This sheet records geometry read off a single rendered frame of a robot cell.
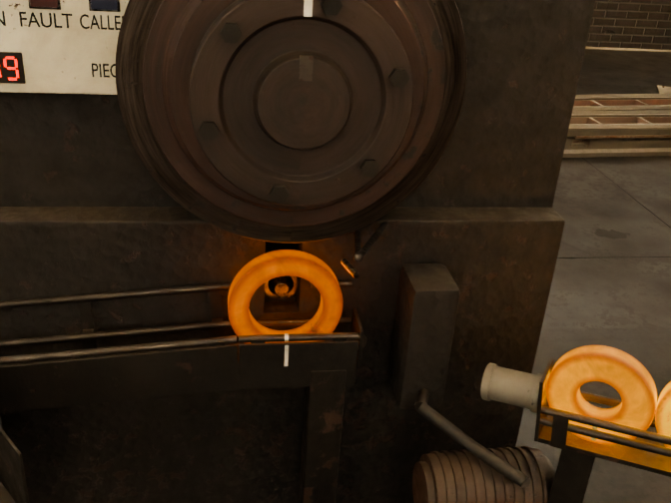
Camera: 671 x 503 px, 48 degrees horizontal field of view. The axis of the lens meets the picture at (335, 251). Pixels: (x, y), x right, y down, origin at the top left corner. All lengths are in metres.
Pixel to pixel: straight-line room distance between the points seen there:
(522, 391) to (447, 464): 0.18
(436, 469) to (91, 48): 0.83
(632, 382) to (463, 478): 0.31
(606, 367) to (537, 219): 0.30
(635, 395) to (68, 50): 0.95
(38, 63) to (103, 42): 0.10
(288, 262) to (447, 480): 0.43
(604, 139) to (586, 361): 3.58
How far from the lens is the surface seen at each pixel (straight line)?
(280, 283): 1.27
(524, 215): 1.32
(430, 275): 1.22
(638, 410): 1.18
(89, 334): 1.27
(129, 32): 1.01
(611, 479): 2.18
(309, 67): 0.93
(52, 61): 1.18
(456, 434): 1.26
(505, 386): 1.20
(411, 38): 1.00
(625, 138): 4.75
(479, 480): 1.27
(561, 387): 1.19
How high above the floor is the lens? 1.37
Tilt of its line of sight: 27 degrees down
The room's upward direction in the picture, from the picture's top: 4 degrees clockwise
